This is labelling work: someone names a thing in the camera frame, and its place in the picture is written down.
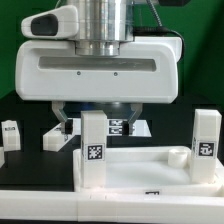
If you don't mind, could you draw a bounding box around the white marker sheet with tags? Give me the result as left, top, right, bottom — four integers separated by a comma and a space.
73, 118, 151, 137

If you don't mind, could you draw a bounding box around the braided grey camera cable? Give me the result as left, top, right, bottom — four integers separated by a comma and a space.
146, 0, 164, 29

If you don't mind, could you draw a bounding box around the white left fence piece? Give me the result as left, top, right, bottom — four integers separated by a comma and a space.
0, 147, 5, 168

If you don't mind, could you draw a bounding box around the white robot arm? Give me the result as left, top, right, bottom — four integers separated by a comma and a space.
15, 0, 191, 135

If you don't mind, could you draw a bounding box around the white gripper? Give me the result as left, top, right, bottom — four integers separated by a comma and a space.
15, 4, 183, 136

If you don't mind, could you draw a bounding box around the white front fence bar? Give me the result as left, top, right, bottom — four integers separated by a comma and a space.
0, 190, 224, 224

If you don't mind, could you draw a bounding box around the white desk tabletop tray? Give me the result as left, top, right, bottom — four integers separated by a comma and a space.
73, 146, 224, 197

